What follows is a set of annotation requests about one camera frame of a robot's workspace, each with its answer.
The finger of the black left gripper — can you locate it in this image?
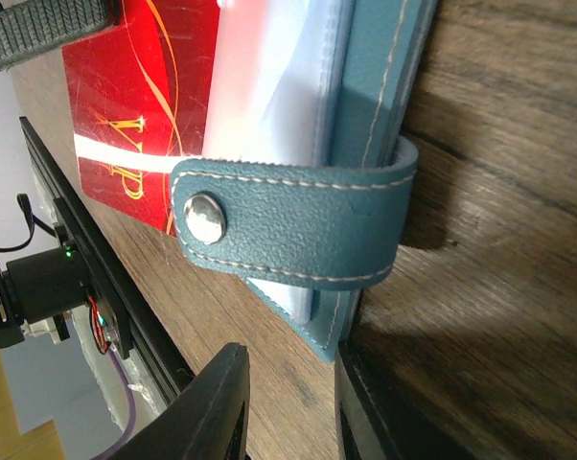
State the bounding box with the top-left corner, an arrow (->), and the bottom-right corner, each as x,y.
0,0 -> 121,72

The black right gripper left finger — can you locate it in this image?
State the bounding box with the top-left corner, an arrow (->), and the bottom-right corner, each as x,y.
110,343 -> 250,460

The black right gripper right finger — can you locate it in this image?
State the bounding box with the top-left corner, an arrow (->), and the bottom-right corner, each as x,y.
335,341 -> 474,459

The red VIP card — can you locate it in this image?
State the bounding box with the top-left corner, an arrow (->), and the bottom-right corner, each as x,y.
62,1 -> 219,235

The blue card holder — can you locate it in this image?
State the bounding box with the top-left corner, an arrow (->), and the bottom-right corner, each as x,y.
170,1 -> 436,361

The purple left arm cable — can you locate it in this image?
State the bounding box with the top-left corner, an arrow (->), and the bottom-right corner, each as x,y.
91,352 -> 139,460

